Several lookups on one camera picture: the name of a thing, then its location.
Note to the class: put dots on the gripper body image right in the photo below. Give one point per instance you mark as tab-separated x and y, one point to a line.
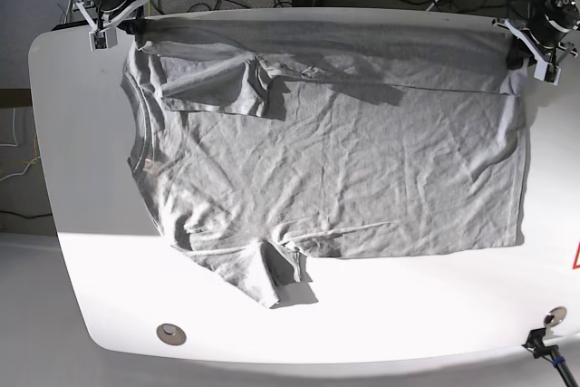
543	35

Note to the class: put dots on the grey T-shirt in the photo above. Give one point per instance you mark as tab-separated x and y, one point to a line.
261	144

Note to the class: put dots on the red warning sticker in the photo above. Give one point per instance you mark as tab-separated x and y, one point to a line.
576	263

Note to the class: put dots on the silver disc near right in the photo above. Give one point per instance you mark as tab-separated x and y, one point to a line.
555	317

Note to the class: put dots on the silver disc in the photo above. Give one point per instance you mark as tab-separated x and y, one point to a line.
171	334
555	317

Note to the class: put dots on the silver disc near left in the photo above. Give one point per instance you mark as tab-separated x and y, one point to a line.
171	334

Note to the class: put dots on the black clamp with cable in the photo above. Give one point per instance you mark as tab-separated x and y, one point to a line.
551	353

